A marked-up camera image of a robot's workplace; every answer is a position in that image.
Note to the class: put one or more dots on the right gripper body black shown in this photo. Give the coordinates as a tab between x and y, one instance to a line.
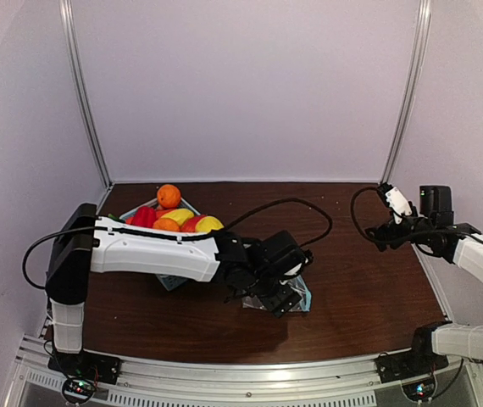
419	233

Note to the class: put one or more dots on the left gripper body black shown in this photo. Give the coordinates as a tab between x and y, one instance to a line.
280	303

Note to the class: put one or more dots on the clear zip top bag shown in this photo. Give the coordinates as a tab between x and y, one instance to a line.
303	297

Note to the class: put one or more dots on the orange fruit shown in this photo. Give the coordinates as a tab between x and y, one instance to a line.
166	224
168	196

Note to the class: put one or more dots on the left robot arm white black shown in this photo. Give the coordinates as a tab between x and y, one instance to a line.
91	243

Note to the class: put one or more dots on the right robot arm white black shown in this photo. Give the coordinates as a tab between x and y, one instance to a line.
452	257

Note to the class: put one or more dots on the yellow lemon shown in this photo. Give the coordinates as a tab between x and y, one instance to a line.
208	223

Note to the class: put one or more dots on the light blue plastic basket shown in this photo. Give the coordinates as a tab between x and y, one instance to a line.
169	282

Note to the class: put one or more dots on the yellow banana toy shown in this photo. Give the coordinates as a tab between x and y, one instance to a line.
180	216

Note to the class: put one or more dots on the orange fruit in basket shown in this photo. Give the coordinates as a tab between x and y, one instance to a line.
166	224

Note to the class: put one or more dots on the red bell pepper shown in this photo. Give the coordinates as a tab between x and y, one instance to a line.
144	217

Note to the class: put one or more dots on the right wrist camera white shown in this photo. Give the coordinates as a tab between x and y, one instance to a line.
395	201

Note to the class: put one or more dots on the aluminium front rail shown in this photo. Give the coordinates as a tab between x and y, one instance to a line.
344	382

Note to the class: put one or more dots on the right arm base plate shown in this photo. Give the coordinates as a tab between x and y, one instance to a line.
407	364

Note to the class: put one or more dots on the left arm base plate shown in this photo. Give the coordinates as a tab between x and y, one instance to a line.
94	367

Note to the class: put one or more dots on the right aluminium frame post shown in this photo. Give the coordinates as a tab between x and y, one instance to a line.
417	59

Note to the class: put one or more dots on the aluminium frame post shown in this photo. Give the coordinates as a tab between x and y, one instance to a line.
68	23
417	59

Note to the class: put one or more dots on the left aluminium frame post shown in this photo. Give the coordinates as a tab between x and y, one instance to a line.
68	23

